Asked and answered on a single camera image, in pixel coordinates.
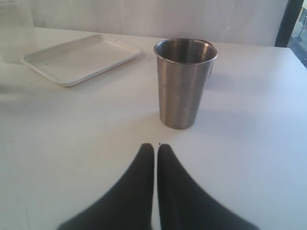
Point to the translucent white plastic container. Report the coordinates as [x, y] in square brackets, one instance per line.
[17, 32]

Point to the stainless steel cup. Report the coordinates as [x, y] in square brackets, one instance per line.
[183, 67]

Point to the white rectangular tray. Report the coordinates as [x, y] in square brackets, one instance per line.
[73, 62]

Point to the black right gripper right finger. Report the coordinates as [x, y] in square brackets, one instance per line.
[184, 205]

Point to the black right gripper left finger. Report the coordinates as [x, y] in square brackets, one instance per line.
[127, 205]

